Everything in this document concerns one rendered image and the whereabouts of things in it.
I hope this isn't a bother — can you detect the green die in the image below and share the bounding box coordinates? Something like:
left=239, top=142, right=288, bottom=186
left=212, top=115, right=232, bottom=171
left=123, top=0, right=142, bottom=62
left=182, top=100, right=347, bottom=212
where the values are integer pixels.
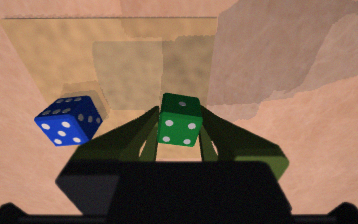
left=157, top=93, right=203, bottom=147

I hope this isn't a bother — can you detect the tan flat mat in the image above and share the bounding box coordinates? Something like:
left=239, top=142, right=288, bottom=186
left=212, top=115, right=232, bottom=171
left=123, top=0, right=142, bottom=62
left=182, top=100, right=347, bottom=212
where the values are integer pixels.
left=0, top=17, right=217, bottom=139

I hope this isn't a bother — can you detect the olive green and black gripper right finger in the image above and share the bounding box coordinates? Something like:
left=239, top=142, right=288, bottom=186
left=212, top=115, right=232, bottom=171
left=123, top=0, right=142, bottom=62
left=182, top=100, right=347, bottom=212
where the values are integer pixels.
left=198, top=105, right=290, bottom=181

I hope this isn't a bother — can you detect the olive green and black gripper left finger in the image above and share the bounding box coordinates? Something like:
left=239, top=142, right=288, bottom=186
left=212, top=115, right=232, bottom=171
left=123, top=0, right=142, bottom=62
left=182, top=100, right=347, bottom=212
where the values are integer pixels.
left=68, top=106, right=160, bottom=161

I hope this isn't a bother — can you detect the blue die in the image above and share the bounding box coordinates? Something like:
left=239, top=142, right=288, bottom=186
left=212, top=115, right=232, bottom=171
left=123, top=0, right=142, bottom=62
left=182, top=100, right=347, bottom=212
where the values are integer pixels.
left=34, top=96, right=103, bottom=146

